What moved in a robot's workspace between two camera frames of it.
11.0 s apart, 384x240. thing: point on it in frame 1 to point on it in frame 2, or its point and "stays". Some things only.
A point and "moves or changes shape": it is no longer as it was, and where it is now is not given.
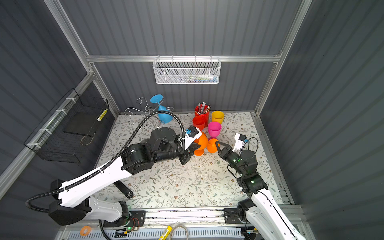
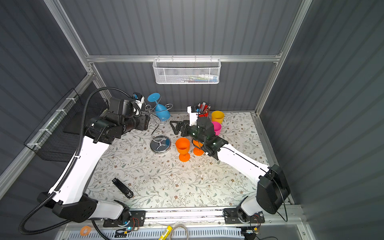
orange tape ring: x=82 y=231 stays
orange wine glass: x=210 y=143 moves or changes shape
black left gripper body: x=184 y=155 to x=141 y=123
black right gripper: x=221 y=152 to x=185 y=124
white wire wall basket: x=186 y=70 stays
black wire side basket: x=73 y=119 stays
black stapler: x=128 y=193 stays
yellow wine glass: x=217 y=116 stays
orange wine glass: x=199 y=152 stays
